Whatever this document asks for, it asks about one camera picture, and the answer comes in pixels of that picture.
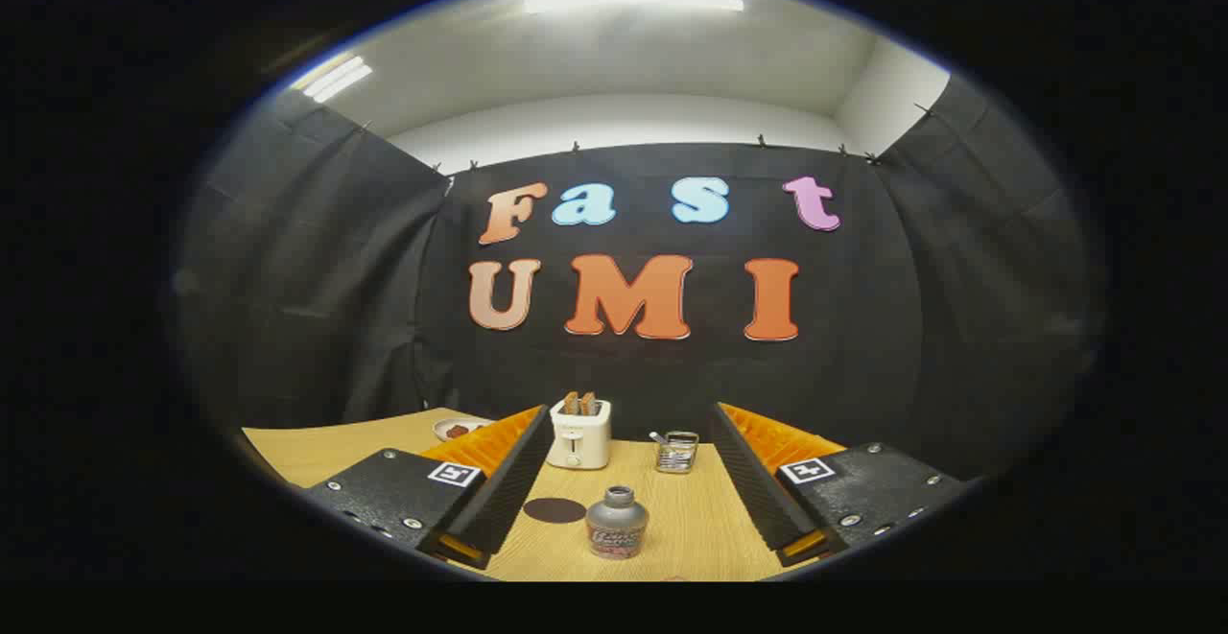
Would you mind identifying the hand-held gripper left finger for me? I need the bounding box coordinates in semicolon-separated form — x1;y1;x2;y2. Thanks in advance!
305;406;555;570

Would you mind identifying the wooden table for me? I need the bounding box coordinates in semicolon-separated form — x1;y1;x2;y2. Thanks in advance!
242;408;845;582

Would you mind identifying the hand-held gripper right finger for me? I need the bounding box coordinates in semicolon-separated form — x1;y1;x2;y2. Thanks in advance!
710;402;965;568

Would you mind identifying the cream toaster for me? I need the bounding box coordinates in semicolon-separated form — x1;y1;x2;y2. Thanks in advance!
547;399;612;470

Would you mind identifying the metal wire basket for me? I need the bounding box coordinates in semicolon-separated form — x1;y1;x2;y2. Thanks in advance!
655;431;699;474

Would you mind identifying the silver juice bottle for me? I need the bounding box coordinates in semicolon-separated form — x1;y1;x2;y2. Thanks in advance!
585;485;650;560

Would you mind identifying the dark brown round coaster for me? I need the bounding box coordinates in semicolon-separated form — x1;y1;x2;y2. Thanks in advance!
524;497;587;525

